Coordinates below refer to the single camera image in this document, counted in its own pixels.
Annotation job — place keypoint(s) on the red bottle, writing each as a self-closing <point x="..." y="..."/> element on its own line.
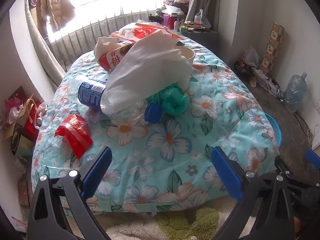
<point x="173" y="21"/>

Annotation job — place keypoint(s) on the blue plastic basket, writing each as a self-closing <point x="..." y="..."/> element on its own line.
<point x="276" y="132"/>

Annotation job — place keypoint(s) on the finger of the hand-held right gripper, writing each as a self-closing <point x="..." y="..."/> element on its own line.
<point x="313" y="158"/>
<point x="283" y="165"/>

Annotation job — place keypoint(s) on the floral turquoise blanket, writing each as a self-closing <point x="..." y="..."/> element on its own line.
<point x="162" y="150"/>

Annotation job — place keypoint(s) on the tan paper gift bag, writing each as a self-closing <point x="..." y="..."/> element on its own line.
<point x="27" y="117"/>

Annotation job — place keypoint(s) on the red foil packet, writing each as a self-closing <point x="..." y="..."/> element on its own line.
<point x="75" y="135"/>

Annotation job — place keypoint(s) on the blue label plastic bottle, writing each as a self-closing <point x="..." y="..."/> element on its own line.
<point x="91" y="93"/>

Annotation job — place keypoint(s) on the cardboard clutter pile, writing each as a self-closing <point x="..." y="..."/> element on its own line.
<point x="252" y="73"/>

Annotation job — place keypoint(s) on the white cloth bag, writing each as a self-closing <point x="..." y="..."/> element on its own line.
<point x="150" y="65"/>

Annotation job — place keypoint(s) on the tan puffer jacket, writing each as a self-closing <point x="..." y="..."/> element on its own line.
<point x="52" y="5"/>

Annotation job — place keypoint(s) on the pile of clothes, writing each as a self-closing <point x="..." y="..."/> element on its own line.
<point x="176" y="1"/>

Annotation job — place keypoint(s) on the grey cabinet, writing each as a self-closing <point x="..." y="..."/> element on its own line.
<point x="202" y="38"/>

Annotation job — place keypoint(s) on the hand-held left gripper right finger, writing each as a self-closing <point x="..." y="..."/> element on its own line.
<point x="225" y="172"/>

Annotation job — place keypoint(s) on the pile of small boxes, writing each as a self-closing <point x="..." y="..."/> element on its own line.
<point x="191" y="27"/>

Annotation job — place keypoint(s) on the small white bottle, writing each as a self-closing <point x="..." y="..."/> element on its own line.
<point x="176" y="25"/>

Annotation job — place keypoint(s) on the tall patterned cardboard box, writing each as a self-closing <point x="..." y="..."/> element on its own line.
<point x="272" y="47"/>

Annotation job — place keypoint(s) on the clear water jug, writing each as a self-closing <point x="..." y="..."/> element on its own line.
<point x="295" y="92"/>

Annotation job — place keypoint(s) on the green plastic bag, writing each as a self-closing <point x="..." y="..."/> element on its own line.
<point x="172" y="97"/>

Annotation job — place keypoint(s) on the red white snack bag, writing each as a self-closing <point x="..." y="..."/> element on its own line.
<point x="110" y="60"/>

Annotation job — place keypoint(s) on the black and green tool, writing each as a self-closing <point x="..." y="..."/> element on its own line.
<point x="155" y="19"/>

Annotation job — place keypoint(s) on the metal railing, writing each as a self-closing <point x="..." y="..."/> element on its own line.
<point x="82" y="37"/>

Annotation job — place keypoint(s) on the red and white plastic bag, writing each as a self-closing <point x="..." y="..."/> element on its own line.
<point x="145" y="32"/>

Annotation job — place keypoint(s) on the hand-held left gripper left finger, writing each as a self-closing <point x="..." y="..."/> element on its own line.
<point x="100" y="170"/>

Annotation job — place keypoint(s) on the pink cup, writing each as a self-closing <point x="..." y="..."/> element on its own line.
<point x="166" y="20"/>

